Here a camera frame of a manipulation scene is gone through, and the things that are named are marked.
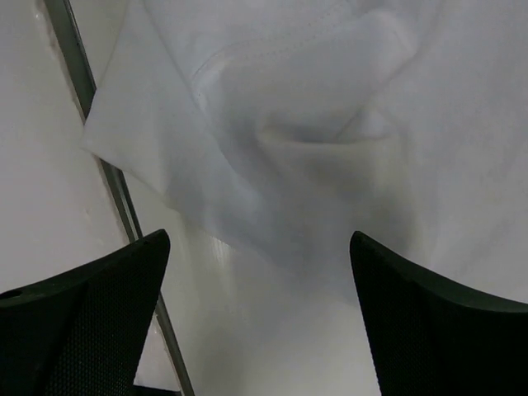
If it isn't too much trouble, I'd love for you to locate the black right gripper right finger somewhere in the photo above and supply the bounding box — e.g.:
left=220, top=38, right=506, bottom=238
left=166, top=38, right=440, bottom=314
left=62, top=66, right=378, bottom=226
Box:
left=350, top=232, right=527, bottom=395

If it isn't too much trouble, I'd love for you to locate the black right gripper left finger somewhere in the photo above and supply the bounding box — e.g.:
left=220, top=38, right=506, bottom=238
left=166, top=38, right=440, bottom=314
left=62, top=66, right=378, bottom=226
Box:
left=1, top=229, right=170, bottom=396

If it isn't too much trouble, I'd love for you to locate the white fabric skirt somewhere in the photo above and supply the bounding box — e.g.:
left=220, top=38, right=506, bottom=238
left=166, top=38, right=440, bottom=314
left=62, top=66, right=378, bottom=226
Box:
left=82, top=1, right=527, bottom=302

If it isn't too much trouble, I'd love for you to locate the grey metal table rail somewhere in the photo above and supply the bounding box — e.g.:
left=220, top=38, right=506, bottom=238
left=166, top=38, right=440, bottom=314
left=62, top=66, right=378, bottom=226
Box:
left=42, top=0, right=195, bottom=396

